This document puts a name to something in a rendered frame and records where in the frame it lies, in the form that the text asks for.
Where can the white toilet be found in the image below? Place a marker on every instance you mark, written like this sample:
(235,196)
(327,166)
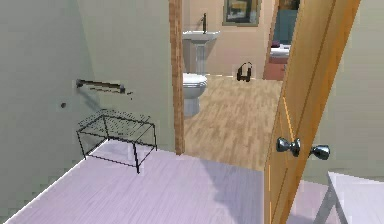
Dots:
(192,90)

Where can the white pedestal sink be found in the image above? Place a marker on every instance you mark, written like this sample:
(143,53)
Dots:
(199,43)

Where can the framed wall picture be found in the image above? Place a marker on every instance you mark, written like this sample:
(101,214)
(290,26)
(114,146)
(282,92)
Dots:
(241,11)

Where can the dark wall towel bar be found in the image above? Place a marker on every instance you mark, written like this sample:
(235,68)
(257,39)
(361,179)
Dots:
(100,86)

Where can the white bed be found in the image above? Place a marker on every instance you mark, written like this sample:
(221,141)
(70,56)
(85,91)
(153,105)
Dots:
(279,51)

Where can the wooden room door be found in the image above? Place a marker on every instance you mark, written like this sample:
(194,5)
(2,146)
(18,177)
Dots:
(310,83)

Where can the small dark wall hook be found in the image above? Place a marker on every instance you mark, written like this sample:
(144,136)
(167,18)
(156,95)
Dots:
(63,105)

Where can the metal door knob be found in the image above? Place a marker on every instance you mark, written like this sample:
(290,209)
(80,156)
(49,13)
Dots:
(288,146)
(320,151)

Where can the dark sink faucet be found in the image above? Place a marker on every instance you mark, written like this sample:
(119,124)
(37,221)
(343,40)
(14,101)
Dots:
(204,22)

